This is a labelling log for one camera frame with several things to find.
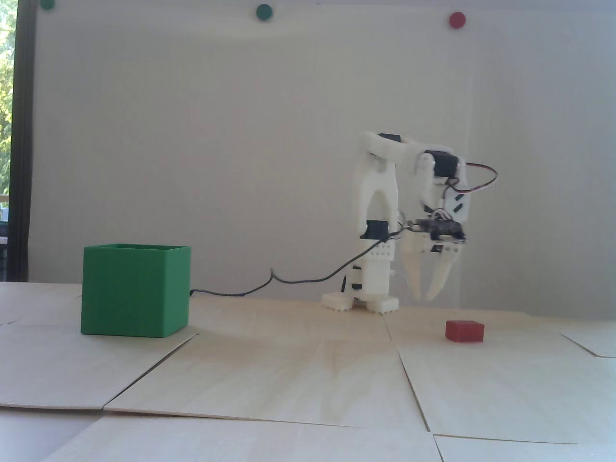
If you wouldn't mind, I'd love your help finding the light plywood sheet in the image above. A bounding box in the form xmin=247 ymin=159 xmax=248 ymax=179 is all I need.
xmin=433 ymin=433 xmax=616 ymax=462
xmin=0 ymin=322 xmax=198 ymax=411
xmin=558 ymin=318 xmax=616 ymax=358
xmin=103 ymin=298 xmax=431 ymax=431
xmin=43 ymin=415 xmax=443 ymax=462
xmin=385 ymin=310 xmax=616 ymax=446

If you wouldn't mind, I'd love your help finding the green open box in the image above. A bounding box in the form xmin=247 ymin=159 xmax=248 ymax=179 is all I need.
xmin=80 ymin=244 xmax=192 ymax=338

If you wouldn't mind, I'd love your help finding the white power cable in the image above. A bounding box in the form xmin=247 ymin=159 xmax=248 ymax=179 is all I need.
xmin=390 ymin=272 xmax=414 ymax=307

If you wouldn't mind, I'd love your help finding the red block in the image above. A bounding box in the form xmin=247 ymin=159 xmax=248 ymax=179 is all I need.
xmin=445 ymin=320 xmax=485 ymax=343

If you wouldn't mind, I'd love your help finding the dark window frame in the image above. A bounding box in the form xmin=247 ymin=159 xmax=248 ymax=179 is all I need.
xmin=12 ymin=0 xmax=38 ymax=282

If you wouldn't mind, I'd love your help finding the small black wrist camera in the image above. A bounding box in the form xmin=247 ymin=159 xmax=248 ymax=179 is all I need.
xmin=414 ymin=219 xmax=467 ymax=241

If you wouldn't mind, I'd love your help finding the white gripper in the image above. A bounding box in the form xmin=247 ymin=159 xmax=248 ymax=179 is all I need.
xmin=402 ymin=225 xmax=467 ymax=302

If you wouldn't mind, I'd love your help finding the thin black camera cable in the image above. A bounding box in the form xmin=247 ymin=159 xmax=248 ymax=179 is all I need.
xmin=190 ymin=221 xmax=419 ymax=297

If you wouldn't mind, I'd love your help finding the red white servo wire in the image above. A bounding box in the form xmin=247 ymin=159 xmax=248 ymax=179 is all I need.
xmin=445 ymin=164 xmax=499 ymax=195

